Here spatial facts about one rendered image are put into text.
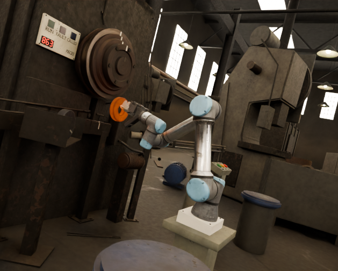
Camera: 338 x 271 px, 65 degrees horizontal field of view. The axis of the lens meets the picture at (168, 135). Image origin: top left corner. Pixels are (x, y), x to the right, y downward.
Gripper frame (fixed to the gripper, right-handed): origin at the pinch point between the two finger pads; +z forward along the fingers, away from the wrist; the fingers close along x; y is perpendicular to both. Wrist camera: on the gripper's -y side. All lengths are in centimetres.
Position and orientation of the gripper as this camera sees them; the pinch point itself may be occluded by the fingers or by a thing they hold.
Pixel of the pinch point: (120, 106)
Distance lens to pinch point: 174.3
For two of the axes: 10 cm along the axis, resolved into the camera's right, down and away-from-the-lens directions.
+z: -7.5, -4.6, 4.8
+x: -4.9, -1.1, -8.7
